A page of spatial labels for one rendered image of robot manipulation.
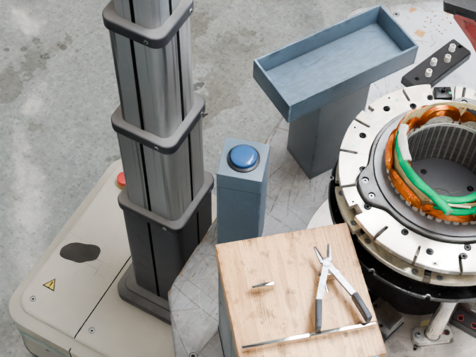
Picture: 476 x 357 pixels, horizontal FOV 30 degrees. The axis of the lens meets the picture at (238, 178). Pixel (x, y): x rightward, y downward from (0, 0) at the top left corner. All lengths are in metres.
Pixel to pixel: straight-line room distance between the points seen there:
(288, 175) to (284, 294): 0.47
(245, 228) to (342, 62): 0.32
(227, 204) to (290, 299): 0.26
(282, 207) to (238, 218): 0.19
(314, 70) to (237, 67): 1.35
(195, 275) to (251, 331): 0.37
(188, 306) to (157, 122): 0.31
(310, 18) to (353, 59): 1.47
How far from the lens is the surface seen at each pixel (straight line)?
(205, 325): 1.49
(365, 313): 1.17
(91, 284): 2.13
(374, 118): 1.33
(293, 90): 1.44
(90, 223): 2.20
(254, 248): 1.23
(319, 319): 1.16
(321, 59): 1.49
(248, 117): 2.68
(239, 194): 1.37
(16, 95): 2.80
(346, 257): 1.24
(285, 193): 1.62
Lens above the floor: 2.15
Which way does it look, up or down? 57 degrees down
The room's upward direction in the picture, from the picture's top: 2 degrees clockwise
